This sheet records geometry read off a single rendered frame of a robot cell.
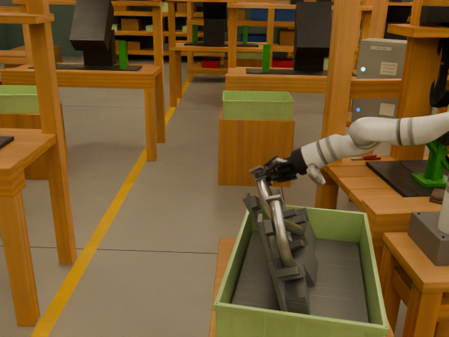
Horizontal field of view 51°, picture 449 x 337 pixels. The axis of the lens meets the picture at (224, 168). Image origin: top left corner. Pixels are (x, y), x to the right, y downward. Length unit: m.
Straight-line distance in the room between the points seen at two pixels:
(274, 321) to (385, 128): 0.55
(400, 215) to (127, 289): 1.69
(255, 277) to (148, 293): 1.46
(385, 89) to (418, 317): 1.22
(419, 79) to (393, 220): 0.82
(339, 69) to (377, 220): 0.77
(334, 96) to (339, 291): 1.10
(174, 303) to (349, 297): 1.51
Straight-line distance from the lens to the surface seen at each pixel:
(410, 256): 1.73
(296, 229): 1.47
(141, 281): 2.99
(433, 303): 1.68
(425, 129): 1.24
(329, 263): 1.61
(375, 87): 2.47
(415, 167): 2.43
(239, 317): 1.22
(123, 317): 2.74
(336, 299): 1.45
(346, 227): 1.74
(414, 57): 2.43
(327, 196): 2.47
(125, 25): 11.70
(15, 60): 6.52
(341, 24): 2.26
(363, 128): 1.25
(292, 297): 1.31
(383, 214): 1.88
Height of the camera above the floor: 1.69
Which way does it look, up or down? 21 degrees down
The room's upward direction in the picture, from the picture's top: 1 degrees clockwise
